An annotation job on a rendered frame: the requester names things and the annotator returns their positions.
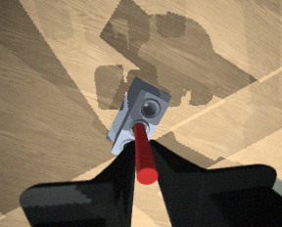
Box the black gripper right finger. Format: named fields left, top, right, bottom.
left=149, top=139, right=277, bottom=227

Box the red peg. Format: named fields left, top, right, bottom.
left=134, top=123, right=159, bottom=185

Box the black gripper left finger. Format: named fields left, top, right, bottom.
left=19, top=141, right=136, bottom=227

